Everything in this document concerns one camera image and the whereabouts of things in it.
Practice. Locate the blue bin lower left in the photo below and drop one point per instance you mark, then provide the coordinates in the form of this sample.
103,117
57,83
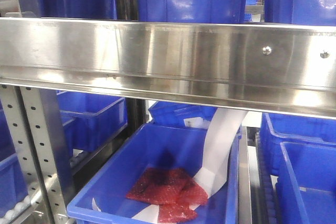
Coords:
91,119

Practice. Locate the blue bin with red bags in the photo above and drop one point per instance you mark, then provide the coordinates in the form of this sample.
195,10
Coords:
103,199

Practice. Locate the perforated steel shelf upright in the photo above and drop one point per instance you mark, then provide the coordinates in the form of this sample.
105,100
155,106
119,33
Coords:
34,122

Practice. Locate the blue bin lower right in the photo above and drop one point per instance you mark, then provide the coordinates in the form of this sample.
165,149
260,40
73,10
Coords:
306,183

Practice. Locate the white paper strip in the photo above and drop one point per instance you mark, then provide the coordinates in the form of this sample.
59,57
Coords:
220,159

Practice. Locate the stainless steel shelf rail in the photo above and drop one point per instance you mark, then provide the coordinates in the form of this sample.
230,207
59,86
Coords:
281,68

